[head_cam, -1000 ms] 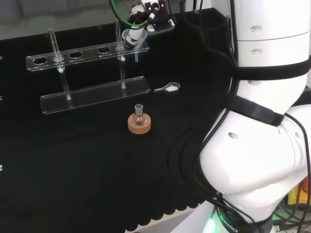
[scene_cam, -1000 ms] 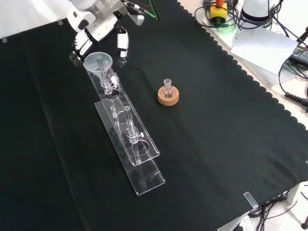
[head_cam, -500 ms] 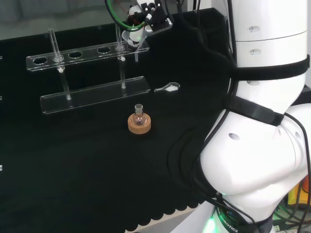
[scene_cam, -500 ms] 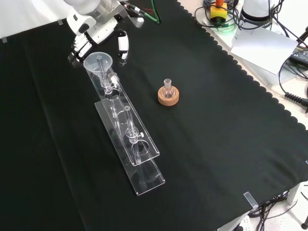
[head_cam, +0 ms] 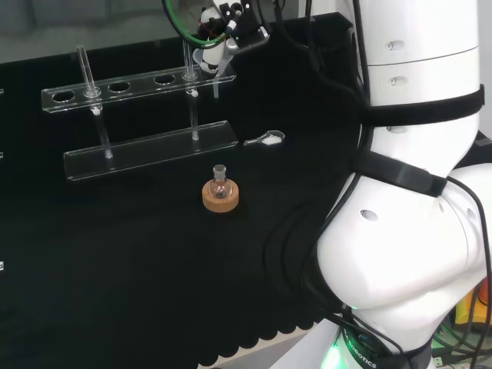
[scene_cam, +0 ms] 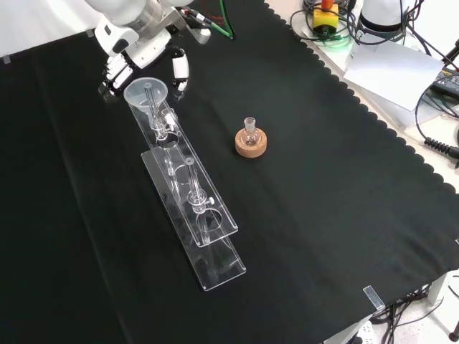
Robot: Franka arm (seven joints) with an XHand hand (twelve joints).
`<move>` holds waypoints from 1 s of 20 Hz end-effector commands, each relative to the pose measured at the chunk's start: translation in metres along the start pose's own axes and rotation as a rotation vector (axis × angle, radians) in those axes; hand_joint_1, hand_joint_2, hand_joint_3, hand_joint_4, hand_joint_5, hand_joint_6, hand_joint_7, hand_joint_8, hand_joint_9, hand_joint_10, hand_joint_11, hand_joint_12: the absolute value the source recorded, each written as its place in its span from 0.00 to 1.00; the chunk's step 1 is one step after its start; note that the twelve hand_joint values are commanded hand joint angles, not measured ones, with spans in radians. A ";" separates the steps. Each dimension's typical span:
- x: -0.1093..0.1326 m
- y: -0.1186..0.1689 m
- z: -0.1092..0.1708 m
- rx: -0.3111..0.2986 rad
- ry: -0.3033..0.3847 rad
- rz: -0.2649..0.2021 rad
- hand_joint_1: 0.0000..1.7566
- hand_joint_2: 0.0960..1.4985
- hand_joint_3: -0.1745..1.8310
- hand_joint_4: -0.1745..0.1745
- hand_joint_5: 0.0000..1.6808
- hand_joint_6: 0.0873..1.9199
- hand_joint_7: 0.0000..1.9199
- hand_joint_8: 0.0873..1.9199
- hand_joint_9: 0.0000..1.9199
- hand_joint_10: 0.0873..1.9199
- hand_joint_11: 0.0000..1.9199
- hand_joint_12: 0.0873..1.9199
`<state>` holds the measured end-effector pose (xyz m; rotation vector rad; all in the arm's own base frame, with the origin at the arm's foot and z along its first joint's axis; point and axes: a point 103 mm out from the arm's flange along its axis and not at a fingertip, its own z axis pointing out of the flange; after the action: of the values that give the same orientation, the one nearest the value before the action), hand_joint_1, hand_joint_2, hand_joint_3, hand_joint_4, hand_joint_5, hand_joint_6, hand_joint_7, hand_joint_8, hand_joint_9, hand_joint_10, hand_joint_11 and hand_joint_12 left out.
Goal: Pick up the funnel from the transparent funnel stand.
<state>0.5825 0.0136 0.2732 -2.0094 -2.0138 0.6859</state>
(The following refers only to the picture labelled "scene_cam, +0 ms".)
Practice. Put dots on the white paper sheet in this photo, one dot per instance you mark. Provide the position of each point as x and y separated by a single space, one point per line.
391 68

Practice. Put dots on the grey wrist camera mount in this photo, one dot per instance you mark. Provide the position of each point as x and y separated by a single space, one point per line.
199 34

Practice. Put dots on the yellow stop button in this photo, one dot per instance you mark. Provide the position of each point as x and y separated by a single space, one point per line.
325 18

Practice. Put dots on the clear cloth clip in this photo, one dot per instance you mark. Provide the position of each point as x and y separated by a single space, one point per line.
373 297

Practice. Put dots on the black table cloth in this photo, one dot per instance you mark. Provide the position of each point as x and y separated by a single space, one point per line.
305 215

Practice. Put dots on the clear plastic funnel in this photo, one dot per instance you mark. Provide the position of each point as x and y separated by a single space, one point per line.
136 96

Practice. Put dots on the clear acrylic funnel stand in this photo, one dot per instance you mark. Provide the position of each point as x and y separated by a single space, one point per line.
215 211

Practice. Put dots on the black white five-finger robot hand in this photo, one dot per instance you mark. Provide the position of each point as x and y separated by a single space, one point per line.
143 50

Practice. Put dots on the black tripod leg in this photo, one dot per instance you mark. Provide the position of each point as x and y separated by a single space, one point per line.
452 53

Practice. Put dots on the black power adapter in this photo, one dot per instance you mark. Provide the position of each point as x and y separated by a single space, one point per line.
448 84

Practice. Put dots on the small round-bottom glass flask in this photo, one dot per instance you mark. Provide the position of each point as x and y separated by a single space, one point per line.
250 135

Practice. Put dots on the white power strip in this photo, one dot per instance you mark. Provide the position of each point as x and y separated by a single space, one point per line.
365 331

